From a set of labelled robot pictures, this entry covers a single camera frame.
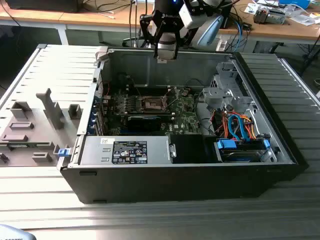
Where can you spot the grey parts rack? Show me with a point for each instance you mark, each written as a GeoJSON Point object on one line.
{"type": "Point", "coordinates": [37, 130]}

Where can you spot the silver metal drive cage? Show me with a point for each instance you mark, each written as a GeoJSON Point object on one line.
{"type": "Point", "coordinates": [215, 96]}

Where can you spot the CPU socket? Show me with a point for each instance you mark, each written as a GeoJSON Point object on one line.
{"type": "Point", "coordinates": [151, 105]}

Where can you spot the blue plastic latch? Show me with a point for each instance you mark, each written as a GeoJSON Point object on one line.
{"type": "Point", "coordinates": [63, 153]}

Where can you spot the silver power supply box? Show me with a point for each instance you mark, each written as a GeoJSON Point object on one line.
{"type": "Point", "coordinates": [160, 150]}

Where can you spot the black plastic shroud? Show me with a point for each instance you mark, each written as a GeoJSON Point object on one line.
{"type": "Point", "coordinates": [190, 150]}

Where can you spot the black PC case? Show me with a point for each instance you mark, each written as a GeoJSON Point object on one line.
{"type": "Point", "coordinates": [175, 185]}

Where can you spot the black box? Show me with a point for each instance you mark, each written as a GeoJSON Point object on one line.
{"type": "Point", "coordinates": [37, 6]}

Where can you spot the green RAM stick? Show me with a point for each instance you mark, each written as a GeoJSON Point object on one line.
{"type": "Point", "coordinates": [17, 145]}

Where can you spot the grey metal device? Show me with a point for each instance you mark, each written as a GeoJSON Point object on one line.
{"type": "Point", "coordinates": [270, 16]}

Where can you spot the wooden desk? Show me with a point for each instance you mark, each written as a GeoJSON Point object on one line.
{"type": "Point", "coordinates": [275, 31]}
{"type": "Point", "coordinates": [75, 17]}

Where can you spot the hard disk in blue carrier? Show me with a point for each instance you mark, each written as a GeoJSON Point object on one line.
{"type": "Point", "coordinates": [237, 156]}

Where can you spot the white papers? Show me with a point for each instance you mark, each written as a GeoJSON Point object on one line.
{"type": "Point", "coordinates": [303, 18]}

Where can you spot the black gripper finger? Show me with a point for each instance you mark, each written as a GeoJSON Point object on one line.
{"type": "Point", "coordinates": [144, 31]}
{"type": "Point", "coordinates": [177, 45]}

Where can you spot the green motherboard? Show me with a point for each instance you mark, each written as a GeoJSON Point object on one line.
{"type": "Point", "coordinates": [185, 117]}

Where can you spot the small white box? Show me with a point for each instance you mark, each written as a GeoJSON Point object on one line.
{"type": "Point", "coordinates": [221, 45]}

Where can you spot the blue box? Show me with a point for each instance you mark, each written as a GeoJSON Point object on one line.
{"type": "Point", "coordinates": [295, 3]}

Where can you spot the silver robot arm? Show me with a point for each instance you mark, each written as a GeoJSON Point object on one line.
{"type": "Point", "coordinates": [211, 30]}

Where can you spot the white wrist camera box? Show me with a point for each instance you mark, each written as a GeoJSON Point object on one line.
{"type": "Point", "coordinates": [188, 21]}

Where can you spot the pale blue teach pendant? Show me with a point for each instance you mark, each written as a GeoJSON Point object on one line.
{"type": "Point", "coordinates": [12, 232]}

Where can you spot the round coin battery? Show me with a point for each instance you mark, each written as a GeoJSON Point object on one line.
{"type": "Point", "coordinates": [184, 93]}

